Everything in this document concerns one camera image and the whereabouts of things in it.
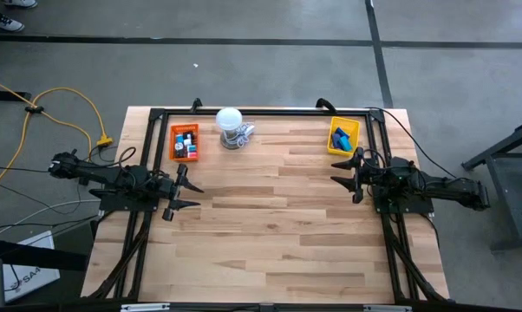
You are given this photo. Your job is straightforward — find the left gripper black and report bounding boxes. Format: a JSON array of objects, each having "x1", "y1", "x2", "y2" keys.
[{"x1": 156, "y1": 162, "x2": 206, "y2": 223}]

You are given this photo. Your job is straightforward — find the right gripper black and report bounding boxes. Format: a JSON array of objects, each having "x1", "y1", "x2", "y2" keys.
[{"x1": 330, "y1": 146, "x2": 379, "y2": 205}]

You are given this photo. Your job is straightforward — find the yellow plastic basket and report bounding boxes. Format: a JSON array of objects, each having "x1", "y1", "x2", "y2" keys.
[{"x1": 326, "y1": 115, "x2": 362, "y2": 157}]

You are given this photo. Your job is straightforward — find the orange plastic basket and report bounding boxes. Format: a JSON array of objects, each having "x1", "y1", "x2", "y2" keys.
[{"x1": 168, "y1": 123, "x2": 201, "y2": 163}]

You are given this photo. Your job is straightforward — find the white bulb table lamp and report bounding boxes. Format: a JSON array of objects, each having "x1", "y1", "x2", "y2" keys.
[{"x1": 215, "y1": 107, "x2": 245, "y2": 151}]

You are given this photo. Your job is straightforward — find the black metal stand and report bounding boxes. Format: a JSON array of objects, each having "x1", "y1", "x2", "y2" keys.
[{"x1": 460, "y1": 118, "x2": 522, "y2": 253}]

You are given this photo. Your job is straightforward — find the white printed box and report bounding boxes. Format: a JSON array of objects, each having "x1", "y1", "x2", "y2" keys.
[{"x1": 3, "y1": 230, "x2": 62, "y2": 303}]

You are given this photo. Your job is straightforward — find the black floor beam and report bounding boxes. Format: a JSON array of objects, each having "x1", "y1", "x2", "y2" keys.
[{"x1": 0, "y1": 237, "x2": 89, "y2": 273}]

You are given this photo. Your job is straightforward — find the black floor bar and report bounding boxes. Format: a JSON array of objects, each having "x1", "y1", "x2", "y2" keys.
[{"x1": 0, "y1": 89, "x2": 32, "y2": 102}]

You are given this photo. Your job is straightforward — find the person's shoe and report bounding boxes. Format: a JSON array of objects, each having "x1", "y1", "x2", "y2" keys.
[
  {"x1": 1, "y1": 0, "x2": 39, "y2": 9},
  {"x1": 0, "y1": 16, "x2": 26, "y2": 35}
]

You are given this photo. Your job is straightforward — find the white lamp cable with adapter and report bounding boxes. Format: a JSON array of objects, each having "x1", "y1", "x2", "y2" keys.
[{"x1": 230, "y1": 122, "x2": 257, "y2": 148}]

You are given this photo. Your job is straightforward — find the black aluminium table frame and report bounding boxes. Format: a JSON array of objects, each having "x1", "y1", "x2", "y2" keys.
[{"x1": 87, "y1": 107, "x2": 449, "y2": 303}]

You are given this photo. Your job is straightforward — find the silver metal bracket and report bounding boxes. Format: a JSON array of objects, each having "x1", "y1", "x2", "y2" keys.
[
  {"x1": 121, "y1": 302, "x2": 171, "y2": 312},
  {"x1": 362, "y1": 305, "x2": 413, "y2": 312}
]

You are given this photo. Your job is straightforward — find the white floor cable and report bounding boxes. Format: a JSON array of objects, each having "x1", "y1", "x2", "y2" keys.
[{"x1": 0, "y1": 198, "x2": 102, "y2": 239}]

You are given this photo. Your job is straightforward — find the yellow extension cord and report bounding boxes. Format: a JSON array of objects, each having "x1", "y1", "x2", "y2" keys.
[{"x1": 0, "y1": 73, "x2": 114, "y2": 201}]

